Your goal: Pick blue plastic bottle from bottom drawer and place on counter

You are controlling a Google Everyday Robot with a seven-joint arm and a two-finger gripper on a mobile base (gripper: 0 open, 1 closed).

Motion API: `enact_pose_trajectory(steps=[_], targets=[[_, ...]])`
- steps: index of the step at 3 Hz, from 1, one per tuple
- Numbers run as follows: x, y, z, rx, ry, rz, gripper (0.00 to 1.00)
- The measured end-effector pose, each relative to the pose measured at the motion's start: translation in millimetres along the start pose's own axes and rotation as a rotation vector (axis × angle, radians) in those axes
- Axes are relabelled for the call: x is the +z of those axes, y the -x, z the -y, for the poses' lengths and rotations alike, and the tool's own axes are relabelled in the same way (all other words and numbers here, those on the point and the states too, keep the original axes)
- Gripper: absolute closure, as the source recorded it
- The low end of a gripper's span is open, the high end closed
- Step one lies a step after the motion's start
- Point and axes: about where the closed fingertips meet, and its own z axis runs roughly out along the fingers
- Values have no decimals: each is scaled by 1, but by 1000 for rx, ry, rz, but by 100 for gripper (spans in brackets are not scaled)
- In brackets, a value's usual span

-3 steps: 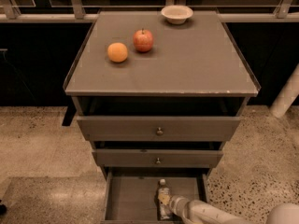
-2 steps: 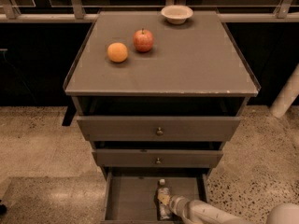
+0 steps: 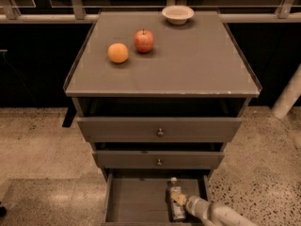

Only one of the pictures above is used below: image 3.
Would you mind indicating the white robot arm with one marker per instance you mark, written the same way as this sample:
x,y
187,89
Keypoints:
x,y
223,215

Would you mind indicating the black shoe tip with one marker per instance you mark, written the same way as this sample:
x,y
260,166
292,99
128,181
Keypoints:
x,y
3,210

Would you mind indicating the white bowl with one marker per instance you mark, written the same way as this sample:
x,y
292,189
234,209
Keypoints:
x,y
178,14

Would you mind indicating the brass middle drawer knob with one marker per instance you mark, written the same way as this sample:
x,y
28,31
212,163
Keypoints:
x,y
159,162

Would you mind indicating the grey drawer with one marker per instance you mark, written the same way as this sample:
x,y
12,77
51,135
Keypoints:
x,y
147,160
134,129
133,200

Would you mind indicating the grey drawer cabinet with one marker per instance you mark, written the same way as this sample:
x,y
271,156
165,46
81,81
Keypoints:
x,y
194,70

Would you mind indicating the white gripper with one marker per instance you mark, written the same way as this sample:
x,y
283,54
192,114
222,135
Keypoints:
x,y
195,205

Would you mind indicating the white round pillar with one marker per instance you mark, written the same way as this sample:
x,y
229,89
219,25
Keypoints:
x,y
288,96

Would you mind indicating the brass top drawer knob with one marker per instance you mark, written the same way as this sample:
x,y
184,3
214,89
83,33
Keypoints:
x,y
160,132

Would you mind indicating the grey middle drawer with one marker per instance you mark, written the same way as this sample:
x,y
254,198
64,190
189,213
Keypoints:
x,y
147,160

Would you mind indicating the red apple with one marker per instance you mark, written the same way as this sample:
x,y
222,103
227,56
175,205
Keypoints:
x,y
143,41

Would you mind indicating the blue plastic bottle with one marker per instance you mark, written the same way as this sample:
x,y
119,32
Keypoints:
x,y
175,210

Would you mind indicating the grey bottom drawer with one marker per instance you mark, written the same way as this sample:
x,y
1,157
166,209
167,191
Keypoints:
x,y
133,200

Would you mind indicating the grey top drawer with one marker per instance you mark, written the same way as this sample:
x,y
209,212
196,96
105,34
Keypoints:
x,y
134,129

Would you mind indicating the orange fruit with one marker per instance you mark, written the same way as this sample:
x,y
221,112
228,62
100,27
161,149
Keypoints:
x,y
118,52

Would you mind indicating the brass drawer knob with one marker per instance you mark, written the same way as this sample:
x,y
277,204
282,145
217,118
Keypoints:
x,y
160,132
159,162

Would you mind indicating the metal window railing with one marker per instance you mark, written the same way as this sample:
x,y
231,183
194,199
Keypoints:
x,y
87,11

